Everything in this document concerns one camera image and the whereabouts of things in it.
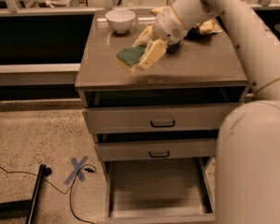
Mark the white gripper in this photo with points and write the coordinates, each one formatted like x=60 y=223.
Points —
x=168 y=26

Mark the green yellow sponge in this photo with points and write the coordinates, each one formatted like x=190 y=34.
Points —
x=129 y=58

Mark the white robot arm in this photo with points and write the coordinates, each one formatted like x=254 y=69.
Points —
x=248 y=144

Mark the top grey drawer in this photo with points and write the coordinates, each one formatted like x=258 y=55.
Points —
x=156 y=118

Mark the grey drawer cabinet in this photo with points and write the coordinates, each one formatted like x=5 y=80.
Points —
x=200 y=72

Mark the middle grey drawer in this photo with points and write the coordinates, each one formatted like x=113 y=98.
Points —
x=152 y=150

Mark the bottom grey drawer open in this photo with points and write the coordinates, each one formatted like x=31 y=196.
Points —
x=161 y=191

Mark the white bowl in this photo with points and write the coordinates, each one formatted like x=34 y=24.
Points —
x=120 y=20

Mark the brown yellow chip bag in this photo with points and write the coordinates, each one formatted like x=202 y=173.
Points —
x=200 y=22

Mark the blue tape cross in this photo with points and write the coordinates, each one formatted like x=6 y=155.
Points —
x=77 y=170

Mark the black stand leg left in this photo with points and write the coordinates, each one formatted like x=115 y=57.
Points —
x=26 y=208

